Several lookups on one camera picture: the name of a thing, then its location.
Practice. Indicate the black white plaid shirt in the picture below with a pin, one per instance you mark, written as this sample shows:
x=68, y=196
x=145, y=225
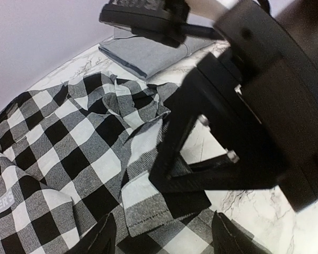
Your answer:
x=72, y=153

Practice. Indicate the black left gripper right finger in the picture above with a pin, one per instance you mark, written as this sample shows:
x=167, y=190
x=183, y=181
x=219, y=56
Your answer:
x=230, y=237

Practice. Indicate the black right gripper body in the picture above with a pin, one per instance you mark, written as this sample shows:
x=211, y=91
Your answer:
x=261, y=98

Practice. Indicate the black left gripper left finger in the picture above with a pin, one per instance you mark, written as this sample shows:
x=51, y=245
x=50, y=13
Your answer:
x=100, y=239

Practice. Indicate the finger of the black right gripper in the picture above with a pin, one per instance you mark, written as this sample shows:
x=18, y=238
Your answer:
x=161, y=21
x=213, y=140

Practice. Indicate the folded grey shirt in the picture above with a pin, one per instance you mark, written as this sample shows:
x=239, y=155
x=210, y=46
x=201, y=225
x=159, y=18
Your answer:
x=143, y=57

